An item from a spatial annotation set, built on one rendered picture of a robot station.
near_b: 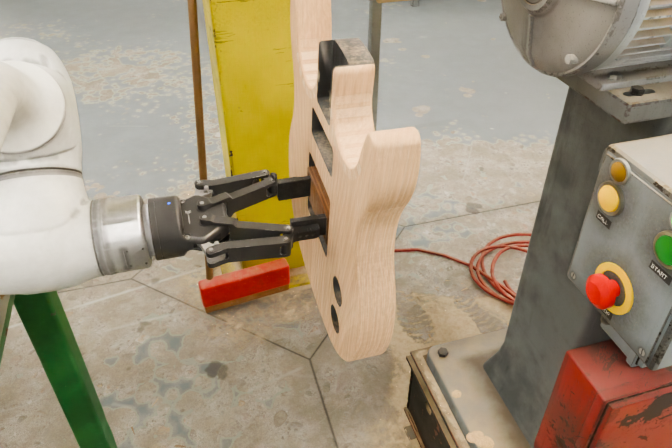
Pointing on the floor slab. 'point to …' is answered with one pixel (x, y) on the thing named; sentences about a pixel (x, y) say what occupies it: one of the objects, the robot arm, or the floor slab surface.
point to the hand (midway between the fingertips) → (314, 204)
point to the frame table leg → (65, 367)
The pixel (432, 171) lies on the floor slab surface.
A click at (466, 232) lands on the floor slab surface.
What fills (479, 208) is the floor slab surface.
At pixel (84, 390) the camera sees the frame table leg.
